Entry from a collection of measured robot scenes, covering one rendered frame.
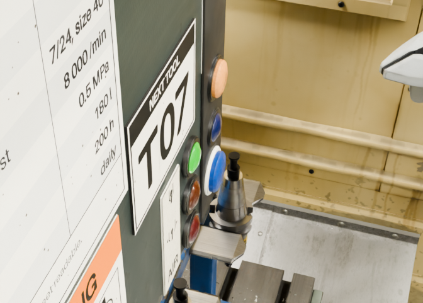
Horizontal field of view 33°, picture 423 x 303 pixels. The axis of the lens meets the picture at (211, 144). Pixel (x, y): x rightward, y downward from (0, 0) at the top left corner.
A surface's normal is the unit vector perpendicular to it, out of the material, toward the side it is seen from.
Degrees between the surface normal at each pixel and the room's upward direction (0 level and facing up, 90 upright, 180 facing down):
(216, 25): 90
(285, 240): 24
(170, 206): 90
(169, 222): 90
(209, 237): 0
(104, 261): 90
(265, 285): 0
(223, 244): 0
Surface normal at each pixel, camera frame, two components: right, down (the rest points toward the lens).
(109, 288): 0.96, 0.20
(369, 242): -0.10, -0.43
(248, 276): 0.02, -0.76
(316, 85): -0.29, 0.62
